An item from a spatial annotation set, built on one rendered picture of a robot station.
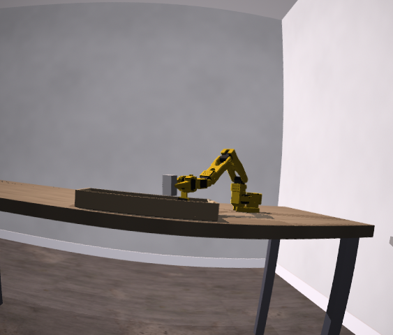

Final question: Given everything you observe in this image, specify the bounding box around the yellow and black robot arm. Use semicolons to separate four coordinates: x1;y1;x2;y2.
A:
197;149;261;213

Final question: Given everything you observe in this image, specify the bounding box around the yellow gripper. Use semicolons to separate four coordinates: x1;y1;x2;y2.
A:
175;174;197;201

